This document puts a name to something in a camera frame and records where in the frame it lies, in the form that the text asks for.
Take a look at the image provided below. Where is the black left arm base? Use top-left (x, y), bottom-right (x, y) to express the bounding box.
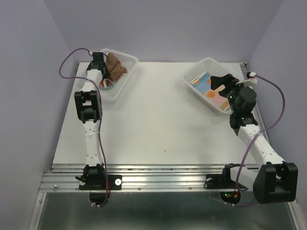
top-left (75, 164), bottom-right (122, 208)

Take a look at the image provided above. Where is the orange peach patterned towel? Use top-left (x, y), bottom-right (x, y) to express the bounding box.
top-left (189, 72), bottom-right (230, 113)

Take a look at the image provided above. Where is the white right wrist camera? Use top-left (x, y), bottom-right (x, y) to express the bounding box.
top-left (236, 72), bottom-right (259, 87)

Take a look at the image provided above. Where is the empty white plastic basket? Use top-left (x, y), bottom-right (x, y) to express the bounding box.
top-left (182, 57), bottom-right (244, 115)

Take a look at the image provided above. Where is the white basket holding towels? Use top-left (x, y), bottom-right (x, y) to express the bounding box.
top-left (76, 48), bottom-right (140, 104)

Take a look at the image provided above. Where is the brown orange bear towel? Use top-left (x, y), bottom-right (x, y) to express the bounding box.
top-left (99, 52), bottom-right (128, 90)

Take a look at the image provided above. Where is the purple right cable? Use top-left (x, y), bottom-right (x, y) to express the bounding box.
top-left (234, 74), bottom-right (286, 207)

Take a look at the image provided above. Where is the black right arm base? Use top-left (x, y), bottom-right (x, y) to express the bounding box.
top-left (204, 163), bottom-right (256, 207)

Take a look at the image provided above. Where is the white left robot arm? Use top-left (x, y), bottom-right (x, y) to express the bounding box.
top-left (74, 52), bottom-right (107, 190)

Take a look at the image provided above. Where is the aluminium mounting rail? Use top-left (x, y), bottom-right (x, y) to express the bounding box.
top-left (39, 164), bottom-right (295, 192)

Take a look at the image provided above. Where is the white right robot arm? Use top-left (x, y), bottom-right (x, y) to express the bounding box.
top-left (205, 72), bottom-right (298, 207)

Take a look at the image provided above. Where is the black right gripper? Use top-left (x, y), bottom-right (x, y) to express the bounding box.
top-left (211, 73), bottom-right (250, 114)

